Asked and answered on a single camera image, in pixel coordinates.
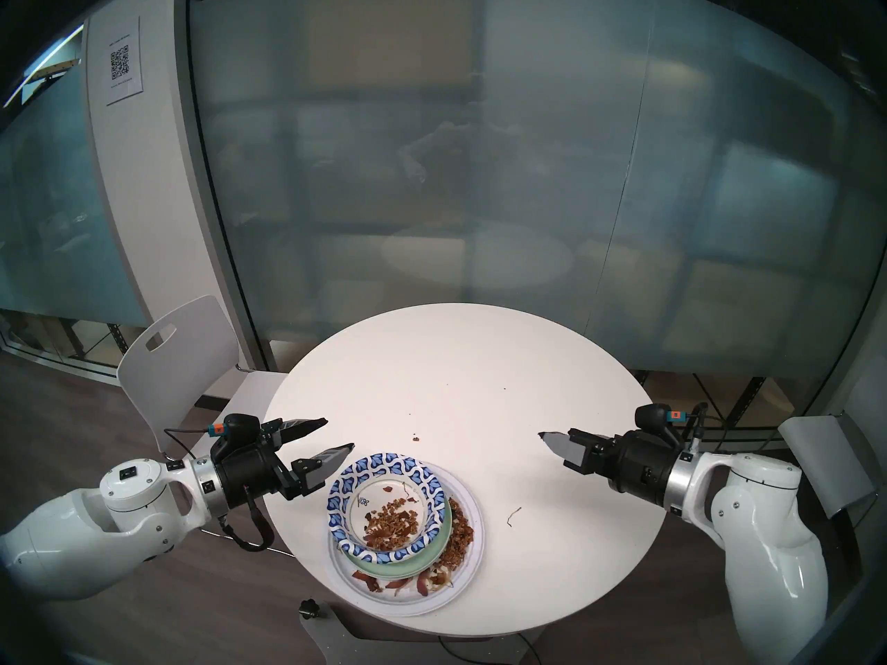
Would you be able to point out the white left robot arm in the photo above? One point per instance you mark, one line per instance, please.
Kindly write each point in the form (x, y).
(104, 525)

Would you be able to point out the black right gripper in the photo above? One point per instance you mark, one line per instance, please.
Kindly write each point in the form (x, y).
(641, 466)

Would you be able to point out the brown vegetable and granola scraps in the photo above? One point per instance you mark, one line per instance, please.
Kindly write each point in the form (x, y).
(461, 535)

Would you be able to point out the black knob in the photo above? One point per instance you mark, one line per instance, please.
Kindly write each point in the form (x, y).
(309, 608)

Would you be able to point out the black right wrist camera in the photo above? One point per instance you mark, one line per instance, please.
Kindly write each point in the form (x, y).
(655, 418)

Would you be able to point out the blue patterned paper plate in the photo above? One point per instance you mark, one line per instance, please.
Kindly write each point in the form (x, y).
(423, 483)

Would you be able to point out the white plastic chair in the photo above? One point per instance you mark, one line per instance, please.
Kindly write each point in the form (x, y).
(173, 366)
(818, 456)

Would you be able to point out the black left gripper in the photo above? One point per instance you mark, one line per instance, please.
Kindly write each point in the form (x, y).
(253, 473)

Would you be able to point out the light green plate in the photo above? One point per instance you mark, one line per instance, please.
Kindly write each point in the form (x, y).
(416, 566)

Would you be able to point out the thin brown food strand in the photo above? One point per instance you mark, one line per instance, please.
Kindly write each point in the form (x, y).
(513, 515)

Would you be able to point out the large white paper plate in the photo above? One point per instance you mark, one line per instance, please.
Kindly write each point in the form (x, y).
(471, 532)

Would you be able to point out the paper sign with QR code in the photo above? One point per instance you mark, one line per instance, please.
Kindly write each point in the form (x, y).
(119, 64)

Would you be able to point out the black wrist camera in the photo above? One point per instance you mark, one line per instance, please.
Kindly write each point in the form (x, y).
(239, 428)
(655, 418)

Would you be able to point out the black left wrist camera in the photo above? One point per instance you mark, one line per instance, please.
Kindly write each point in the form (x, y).
(239, 428)

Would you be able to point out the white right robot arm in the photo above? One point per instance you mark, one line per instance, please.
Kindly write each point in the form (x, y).
(755, 532)

